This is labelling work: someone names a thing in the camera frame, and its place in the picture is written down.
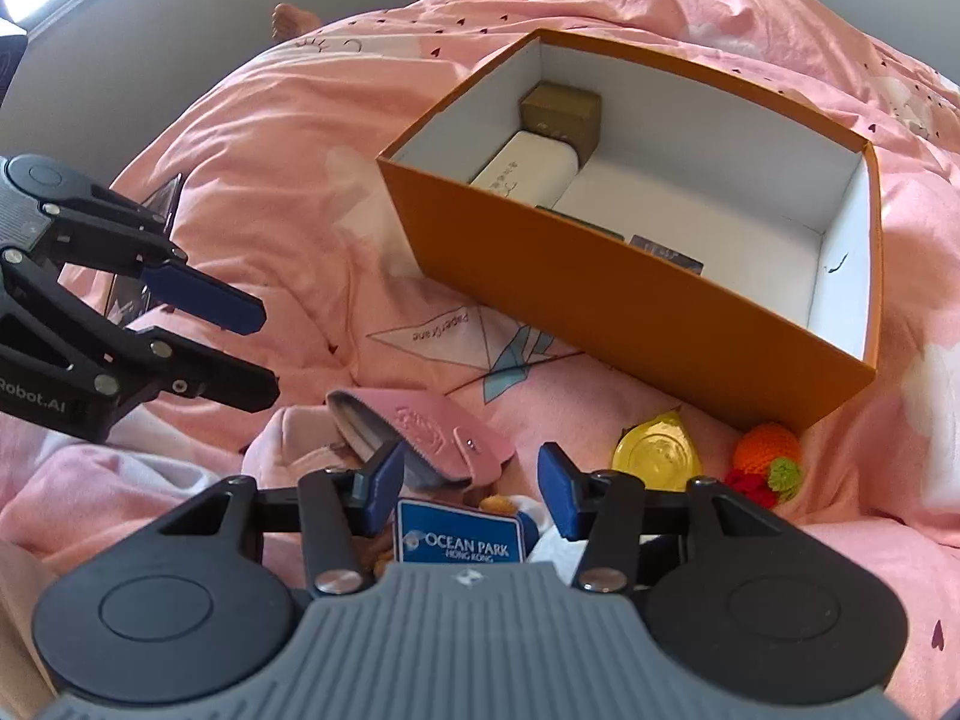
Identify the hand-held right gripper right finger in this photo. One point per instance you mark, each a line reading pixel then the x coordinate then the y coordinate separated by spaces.
pixel 559 491

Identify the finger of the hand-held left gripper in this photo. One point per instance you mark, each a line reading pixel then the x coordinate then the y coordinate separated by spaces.
pixel 210 379
pixel 202 296

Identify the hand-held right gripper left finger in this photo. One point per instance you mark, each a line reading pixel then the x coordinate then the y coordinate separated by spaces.
pixel 386 476

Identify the pink grey wallet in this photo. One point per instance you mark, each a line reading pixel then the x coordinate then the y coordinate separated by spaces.
pixel 442 427

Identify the pink mini backpack pouch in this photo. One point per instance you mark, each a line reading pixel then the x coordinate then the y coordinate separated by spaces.
pixel 292 435

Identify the yellow plastic toy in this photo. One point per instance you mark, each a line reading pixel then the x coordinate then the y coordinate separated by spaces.
pixel 652 450

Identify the orange cardboard box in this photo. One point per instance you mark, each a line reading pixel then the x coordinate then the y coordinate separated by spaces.
pixel 637 330

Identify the crocheted orange fruit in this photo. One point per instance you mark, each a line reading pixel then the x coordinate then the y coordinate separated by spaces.
pixel 761 450

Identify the long white box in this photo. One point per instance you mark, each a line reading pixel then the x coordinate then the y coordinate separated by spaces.
pixel 525 165

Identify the small gold box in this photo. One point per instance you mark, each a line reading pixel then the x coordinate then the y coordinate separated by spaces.
pixel 559 116

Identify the black smartphone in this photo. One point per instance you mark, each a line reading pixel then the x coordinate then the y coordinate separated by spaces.
pixel 161 202

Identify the pink cloud print blanket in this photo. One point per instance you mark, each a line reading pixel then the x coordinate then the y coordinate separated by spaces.
pixel 300 165

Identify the person's foot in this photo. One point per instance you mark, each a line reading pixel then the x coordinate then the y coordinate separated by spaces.
pixel 294 21

